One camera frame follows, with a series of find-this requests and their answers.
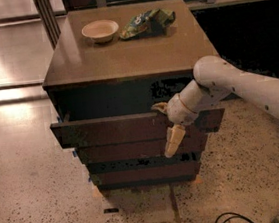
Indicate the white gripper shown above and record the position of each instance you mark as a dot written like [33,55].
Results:
[179,111]

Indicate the brown drawer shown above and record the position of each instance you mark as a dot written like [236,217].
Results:
[141,149]
[111,130]
[164,173]

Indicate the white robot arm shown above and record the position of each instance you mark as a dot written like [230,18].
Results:
[213,80]

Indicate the brown wooden drawer cabinet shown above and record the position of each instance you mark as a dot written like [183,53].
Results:
[88,81]

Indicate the green chip bag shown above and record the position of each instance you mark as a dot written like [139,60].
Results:
[148,23]

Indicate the white ceramic bowl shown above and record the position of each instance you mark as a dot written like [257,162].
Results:
[101,31]

